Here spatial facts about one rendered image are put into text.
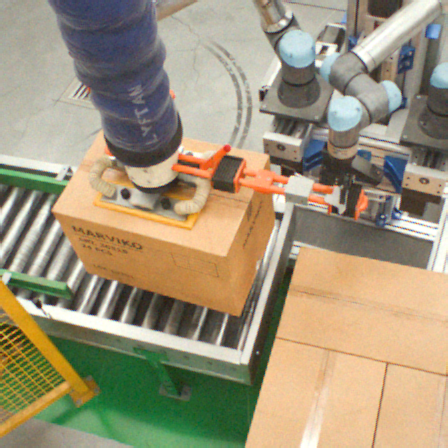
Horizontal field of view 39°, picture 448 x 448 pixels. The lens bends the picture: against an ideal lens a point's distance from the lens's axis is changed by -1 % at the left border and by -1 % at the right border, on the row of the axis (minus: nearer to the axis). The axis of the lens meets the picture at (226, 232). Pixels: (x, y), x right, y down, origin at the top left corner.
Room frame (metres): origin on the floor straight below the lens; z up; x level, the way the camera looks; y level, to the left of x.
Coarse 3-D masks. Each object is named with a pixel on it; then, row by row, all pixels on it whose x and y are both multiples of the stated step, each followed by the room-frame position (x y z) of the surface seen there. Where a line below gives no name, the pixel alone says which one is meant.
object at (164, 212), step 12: (108, 180) 1.35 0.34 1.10; (120, 192) 1.27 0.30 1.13; (132, 192) 1.28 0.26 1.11; (96, 204) 1.27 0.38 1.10; (108, 204) 1.25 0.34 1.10; (120, 204) 1.24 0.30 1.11; (132, 204) 1.23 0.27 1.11; (156, 204) 1.21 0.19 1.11; (168, 204) 1.19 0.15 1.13; (144, 216) 1.18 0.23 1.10; (156, 216) 1.17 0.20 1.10; (168, 216) 1.16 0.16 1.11; (180, 216) 1.15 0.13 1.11; (192, 216) 1.14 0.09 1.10; (192, 228) 1.11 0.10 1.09
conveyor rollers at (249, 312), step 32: (0, 192) 1.90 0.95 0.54; (32, 192) 1.85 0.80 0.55; (0, 224) 1.72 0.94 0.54; (32, 224) 1.68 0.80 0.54; (0, 256) 1.55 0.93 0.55; (64, 256) 1.48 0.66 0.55; (96, 288) 1.31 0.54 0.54; (256, 288) 1.16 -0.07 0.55; (128, 320) 1.14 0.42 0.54; (192, 320) 1.09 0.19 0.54; (224, 320) 1.06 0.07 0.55
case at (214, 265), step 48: (96, 144) 1.53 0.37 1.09; (192, 144) 1.45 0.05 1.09; (96, 192) 1.33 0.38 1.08; (192, 192) 1.25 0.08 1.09; (240, 192) 1.21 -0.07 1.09; (96, 240) 1.23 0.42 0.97; (144, 240) 1.13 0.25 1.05; (192, 240) 1.07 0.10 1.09; (240, 240) 1.08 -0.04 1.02; (144, 288) 1.17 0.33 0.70; (192, 288) 1.07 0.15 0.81; (240, 288) 1.03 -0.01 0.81
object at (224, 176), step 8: (224, 160) 1.22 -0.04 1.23; (232, 160) 1.22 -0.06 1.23; (240, 160) 1.21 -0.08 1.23; (216, 168) 1.20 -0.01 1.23; (224, 168) 1.19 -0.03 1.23; (232, 168) 1.19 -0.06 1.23; (240, 168) 1.17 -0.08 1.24; (216, 176) 1.17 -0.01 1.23; (224, 176) 1.17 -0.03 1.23; (232, 176) 1.16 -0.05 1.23; (240, 176) 1.16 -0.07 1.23; (216, 184) 1.16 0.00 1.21; (224, 184) 1.14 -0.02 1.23; (232, 184) 1.13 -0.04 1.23; (232, 192) 1.13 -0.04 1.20
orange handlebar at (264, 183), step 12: (180, 156) 1.28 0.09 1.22; (192, 156) 1.27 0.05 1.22; (180, 168) 1.24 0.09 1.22; (192, 168) 1.22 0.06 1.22; (240, 180) 1.14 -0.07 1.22; (252, 180) 1.14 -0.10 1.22; (264, 180) 1.12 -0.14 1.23; (276, 180) 1.12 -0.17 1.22; (288, 180) 1.11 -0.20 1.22; (264, 192) 1.10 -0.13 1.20; (276, 192) 1.08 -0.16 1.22; (324, 192) 1.05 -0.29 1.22; (324, 204) 1.01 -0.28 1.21
